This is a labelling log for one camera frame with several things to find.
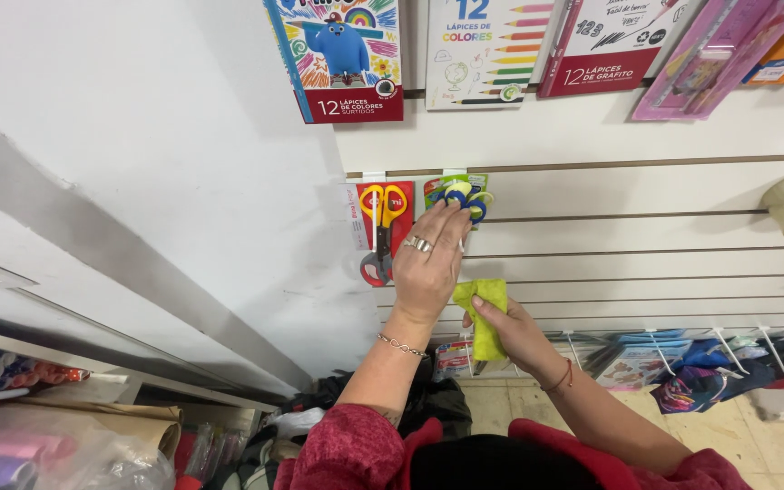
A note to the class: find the yellow-green cleaning cloth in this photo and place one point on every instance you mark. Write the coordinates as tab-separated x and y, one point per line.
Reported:
486	306

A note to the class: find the shelf with coloured rolls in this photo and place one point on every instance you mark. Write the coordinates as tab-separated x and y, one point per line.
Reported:
4	371

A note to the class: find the red white graphite pencil box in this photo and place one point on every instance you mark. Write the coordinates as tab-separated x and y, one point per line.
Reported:
606	54

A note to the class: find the person's red fleece sweater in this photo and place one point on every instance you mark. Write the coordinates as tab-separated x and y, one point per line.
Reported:
344	452

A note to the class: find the blue yellow scissors pack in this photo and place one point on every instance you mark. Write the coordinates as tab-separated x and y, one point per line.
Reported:
475	194

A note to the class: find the brown paper bag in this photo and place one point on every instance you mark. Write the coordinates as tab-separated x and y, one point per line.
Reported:
133	425

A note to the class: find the clear bag of shiny rolls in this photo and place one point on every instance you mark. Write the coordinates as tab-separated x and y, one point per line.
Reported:
52	456

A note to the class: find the row of hanging stationery packs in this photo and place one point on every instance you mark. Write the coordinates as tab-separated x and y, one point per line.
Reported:
671	371

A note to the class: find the orange scissors on red card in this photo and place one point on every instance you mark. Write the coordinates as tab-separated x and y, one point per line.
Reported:
384	218

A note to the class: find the person's left hand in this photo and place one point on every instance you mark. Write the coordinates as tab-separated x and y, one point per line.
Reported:
424	275

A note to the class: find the pink ruler set pack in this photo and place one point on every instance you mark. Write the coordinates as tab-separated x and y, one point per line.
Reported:
705	68

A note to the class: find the person's left fingers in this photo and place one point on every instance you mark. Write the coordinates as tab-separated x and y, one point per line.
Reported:
441	223

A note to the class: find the white coloured pencil box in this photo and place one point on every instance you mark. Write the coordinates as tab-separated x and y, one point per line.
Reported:
480	61

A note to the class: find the person's right hand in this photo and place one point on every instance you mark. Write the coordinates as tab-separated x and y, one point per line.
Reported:
521	337

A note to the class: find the white plastic bag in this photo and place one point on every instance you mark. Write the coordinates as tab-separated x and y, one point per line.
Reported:
297	422

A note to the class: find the black bag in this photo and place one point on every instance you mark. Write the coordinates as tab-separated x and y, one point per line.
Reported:
433	401

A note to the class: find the blue monster coloured pencil box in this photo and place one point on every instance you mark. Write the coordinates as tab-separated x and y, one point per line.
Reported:
344	61

